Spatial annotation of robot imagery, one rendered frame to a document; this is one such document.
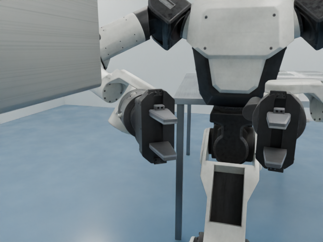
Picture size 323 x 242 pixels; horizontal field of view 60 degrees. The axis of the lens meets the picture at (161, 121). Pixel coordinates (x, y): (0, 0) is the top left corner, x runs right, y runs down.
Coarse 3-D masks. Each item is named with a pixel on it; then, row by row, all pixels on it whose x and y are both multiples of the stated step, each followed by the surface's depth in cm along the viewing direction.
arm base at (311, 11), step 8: (296, 0) 72; (304, 0) 71; (312, 0) 70; (320, 0) 69; (304, 8) 70; (312, 8) 69; (320, 8) 68; (304, 16) 71; (312, 16) 69; (320, 16) 68; (304, 24) 74; (312, 24) 71; (320, 24) 69; (304, 32) 76; (312, 32) 72; (320, 32) 72; (312, 40) 76; (320, 40) 75; (320, 48) 79
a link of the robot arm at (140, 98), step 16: (128, 96) 54; (144, 96) 44; (160, 96) 44; (128, 112) 51; (144, 112) 44; (128, 128) 52; (144, 128) 44; (160, 128) 46; (144, 144) 45; (160, 160) 47
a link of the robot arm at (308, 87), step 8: (272, 80) 60; (280, 80) 59; (288, 80) 59; (296, 80) 58; (304, 80) 58; (312, 80) 58; (272, 88) 57; (280, 88) 56; (288, 88) 55; (296, 88) 55; (304, 88) 55; (312, 88) 55; (320, 88) 55; (312, 96) 61; (320, 96) 56; (312, 104) 61; (320, 104) 58; (312, 112) 61; (320, 112) 58; (320, 120) 58
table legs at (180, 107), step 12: (180, 108) 151; (180, 120) 153; (180, 132) 154; (180, 144) 156; (180, 156) 158; (180, 168) 160; (180, 180) 162; (180, 192) 163; (180, 204) 165; (180, 216) 167; (180, 228) 170
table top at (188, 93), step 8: (184, 80) 228; (192, 80) 228; (184, 88) 182; (192, 88) 182; (176, 96) 153; (184, 96) 153; (192, 96) 153; (200, 96) 153; (304, 96) 153; (184, 104) 148; (192, 104) 148; (200, 104) 147; (304, 104) 140
